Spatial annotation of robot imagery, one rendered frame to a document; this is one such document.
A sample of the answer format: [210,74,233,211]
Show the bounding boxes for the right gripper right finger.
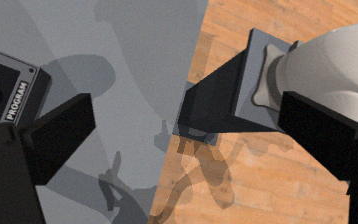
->
[278,91,358,224]

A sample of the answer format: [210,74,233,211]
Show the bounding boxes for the dark grey console housing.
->
[0,52,51,131]

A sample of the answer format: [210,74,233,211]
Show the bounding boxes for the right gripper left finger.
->
[0,93,96,224]

